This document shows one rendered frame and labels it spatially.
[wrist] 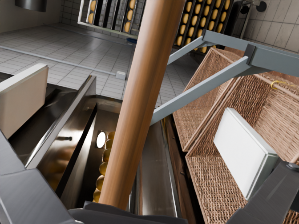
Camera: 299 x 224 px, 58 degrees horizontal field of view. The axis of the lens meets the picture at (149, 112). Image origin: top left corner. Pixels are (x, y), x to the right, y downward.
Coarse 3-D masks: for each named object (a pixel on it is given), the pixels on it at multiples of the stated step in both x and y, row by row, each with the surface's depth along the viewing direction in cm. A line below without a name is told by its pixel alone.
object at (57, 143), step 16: (80, 96) 131; (80, 112) 129; (64, 128) 101; (80, 128) 132; (48, 144) 85; (64, 144) 103; (32, 160) 76; (48, 160) 84; (64, 160) 105; (48, 176) 86
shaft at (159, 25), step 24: (168, 0) 21; (144, 24) 22; (168, 24) 21; (144, 48) 22; (168, 48) 22; (144, 72) 22; (144, 96) 23; (120, 120) 25; (144, 120) 24; (120, 144) 25; (120, 168) 25; (120, 192) 26
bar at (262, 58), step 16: (208, 32) 104; (192, 48) 107; (240, 48) 106; (256, 48) 59; (272, 48) 106; (240, 64) 61; (256, 64) 60; (272, 64) 60; (288, 64) 60; (208, 80) 62; (224, 80) 62; (192, 96) 63; (160, 112) 64; (128, 208) 35
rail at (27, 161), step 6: (84, 84) 151; (78, 90) 140; (72, 102) 123; (66, 108) 115; (60, 114) 109; (60, 120) 104; (54, 126) 98; (48, 132) 93; (42, 138) 89; (36, 144) 85; (42, 144) 85; (36, 150) 82; (30, 156) 78; (24, 162) 75; (30, 162) 76
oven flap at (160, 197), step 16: (160, 128) 152; (144, 144) 136; (160, 144) 135; (144, 160) 122; (160, 160) 121; (144, 176) 111; (160, 176) 110; (144, 192) 101; (160, 192) 100; (176, 192) 96; (144, 208) 93; (160, 208) 92; (176, 208) 89
